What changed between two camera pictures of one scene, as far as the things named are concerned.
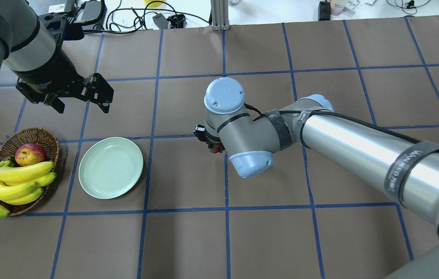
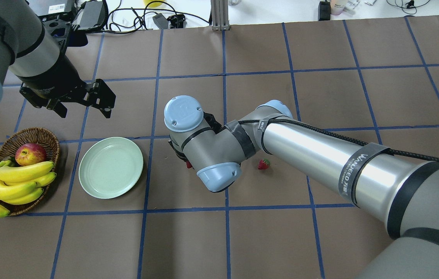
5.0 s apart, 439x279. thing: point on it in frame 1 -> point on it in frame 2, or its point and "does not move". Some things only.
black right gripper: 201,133 -> 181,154
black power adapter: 324,11 does not move
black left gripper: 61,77 does not move
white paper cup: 337,6 does not move
